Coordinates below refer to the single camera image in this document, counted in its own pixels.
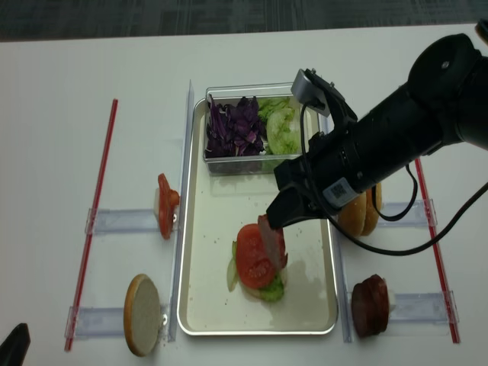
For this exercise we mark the sesame bun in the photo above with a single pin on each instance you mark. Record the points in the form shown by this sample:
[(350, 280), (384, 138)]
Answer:
[(371, 215), (352, 216)]

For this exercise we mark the left red strip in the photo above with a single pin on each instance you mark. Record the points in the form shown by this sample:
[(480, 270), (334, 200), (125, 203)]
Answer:
[(94, 205)]

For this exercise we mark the silver metal tray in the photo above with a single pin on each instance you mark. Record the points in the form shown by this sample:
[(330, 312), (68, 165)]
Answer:
[(218, 207)]

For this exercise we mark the rear sesame bun top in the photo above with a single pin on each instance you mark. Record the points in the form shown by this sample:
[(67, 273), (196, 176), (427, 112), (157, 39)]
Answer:
[(371, 215)]

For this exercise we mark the green lettuce in container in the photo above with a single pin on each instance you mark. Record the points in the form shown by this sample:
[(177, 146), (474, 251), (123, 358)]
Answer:
[(282, 128)]

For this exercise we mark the front sesame bun top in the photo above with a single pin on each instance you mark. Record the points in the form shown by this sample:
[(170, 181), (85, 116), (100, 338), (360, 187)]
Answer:
[(352, 216)]

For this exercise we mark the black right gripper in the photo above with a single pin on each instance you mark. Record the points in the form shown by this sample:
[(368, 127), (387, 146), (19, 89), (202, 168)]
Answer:
[(319, 183)]

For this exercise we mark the purple shredded cabbage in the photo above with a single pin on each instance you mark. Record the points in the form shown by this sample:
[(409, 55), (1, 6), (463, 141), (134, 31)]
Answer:
[(234, 130)]

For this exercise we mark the clear plastic salad container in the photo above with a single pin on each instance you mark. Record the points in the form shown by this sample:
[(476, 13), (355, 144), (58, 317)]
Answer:
[(247, 165)]

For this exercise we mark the black left gripper tip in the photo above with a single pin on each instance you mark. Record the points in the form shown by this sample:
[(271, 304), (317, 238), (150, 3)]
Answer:
[(14, 348)]

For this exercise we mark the tomato slice on burger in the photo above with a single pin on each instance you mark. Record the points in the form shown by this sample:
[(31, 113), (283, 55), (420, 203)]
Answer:
[(254, 268)]

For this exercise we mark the white block behind patties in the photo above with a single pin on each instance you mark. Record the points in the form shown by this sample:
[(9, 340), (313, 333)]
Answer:
[(391, 297)]

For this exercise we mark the right red strip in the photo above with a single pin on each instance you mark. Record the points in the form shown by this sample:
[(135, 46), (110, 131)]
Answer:
[(429, 209)]

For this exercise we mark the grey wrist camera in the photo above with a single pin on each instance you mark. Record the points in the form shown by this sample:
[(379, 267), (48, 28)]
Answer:
[(308, 88)]

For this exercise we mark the left clear vertical rail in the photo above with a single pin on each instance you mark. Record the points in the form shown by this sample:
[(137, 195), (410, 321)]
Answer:
[(172, 324)]

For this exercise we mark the bun half cut face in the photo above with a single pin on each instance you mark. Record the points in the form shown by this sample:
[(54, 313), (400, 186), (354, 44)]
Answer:
[(142, 315)]

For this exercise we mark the lower left clear holder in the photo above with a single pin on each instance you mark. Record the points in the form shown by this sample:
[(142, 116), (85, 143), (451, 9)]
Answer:
[(94, 322)]

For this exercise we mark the red strip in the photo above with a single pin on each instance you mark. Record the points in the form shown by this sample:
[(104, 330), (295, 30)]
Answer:
[(94, 205), (429, 209)]

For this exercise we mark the upper left clear holder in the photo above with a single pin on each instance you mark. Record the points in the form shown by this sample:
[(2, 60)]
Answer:
[(105, 221)]

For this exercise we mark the lower right clear holder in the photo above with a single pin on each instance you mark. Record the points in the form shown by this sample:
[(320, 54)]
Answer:
[(428, 308)]

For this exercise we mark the lettuce leaf under tomato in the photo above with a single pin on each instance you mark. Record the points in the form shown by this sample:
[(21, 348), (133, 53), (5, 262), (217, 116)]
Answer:
[(232, 277)]

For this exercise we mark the right clear vertical rail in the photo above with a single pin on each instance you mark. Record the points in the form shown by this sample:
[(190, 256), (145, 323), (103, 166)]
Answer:
[(341, 283)]

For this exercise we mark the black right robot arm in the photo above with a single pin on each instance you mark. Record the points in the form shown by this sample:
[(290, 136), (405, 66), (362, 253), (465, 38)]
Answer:
[(443, 102)]

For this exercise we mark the clear vertical rail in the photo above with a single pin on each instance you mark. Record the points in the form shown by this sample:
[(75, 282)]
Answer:
[(341, 283), (172, 324)]

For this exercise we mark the standing tomato slices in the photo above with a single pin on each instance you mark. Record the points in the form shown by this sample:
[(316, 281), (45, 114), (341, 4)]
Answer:
[(169, 199)]

